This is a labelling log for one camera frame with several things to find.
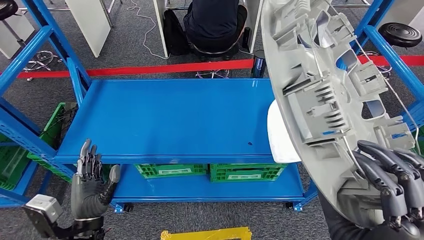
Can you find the grey plastic wheel cover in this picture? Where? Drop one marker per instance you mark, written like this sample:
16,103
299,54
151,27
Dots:
298,66

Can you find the dark blue metal cylinder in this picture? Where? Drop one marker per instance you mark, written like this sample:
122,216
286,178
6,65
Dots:
258,64

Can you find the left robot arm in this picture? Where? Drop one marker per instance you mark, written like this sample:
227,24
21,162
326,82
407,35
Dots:
86,228

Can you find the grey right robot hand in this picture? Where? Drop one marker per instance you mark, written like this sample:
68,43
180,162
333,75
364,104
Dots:
400,185

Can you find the green plastic crate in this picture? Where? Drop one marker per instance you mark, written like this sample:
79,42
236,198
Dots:
13,162
49,129
170,170
246,173

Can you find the black stool chrome base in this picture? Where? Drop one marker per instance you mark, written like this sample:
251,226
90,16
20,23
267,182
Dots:
213,54
6,8
399,34

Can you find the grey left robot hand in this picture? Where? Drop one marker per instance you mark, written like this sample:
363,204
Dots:
89,192

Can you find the white plastic part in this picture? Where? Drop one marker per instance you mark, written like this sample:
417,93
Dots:
281,139

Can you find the person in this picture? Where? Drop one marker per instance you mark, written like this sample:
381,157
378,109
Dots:
212,23

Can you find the black backpack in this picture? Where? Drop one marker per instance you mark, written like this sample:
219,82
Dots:
175,33

